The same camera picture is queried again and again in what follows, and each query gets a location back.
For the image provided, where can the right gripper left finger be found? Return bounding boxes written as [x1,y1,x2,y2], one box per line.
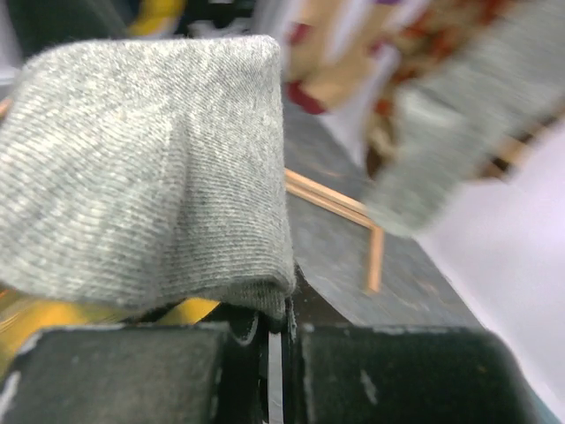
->
[1,305,267,423]

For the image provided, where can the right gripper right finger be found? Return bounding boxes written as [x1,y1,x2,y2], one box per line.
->
[277,264,548,424]

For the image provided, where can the grey sock black stripes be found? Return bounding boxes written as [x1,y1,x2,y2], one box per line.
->
[365,1,564,237]

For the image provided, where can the cream purple striped sock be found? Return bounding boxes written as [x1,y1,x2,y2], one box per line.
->
[288,1,402,115]

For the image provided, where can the argyle orange beige sock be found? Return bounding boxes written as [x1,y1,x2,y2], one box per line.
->
[365,0,509,178]

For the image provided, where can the wooden drying rack frame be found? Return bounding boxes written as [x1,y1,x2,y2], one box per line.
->
[283,127,531,294]

